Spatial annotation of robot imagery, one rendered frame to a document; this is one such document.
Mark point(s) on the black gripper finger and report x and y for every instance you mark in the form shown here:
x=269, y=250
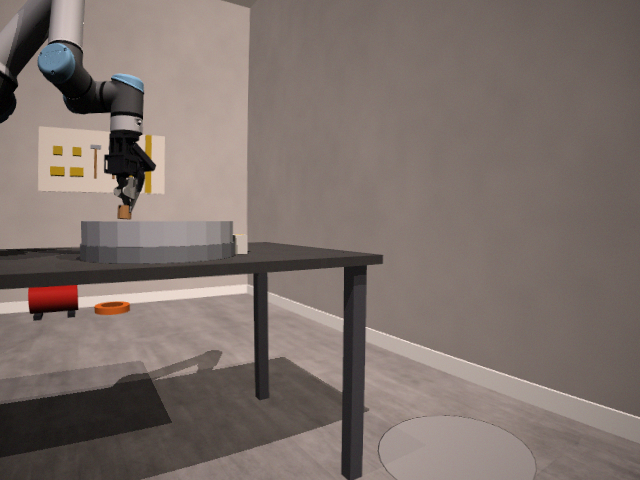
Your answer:
x=134, y=187
x=122, y=182

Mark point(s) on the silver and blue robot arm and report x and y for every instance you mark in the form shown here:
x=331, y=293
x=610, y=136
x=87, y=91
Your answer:
x=62, y=21

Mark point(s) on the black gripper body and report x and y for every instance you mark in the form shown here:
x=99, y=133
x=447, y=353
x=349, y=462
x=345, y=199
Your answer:
x=120, y=165

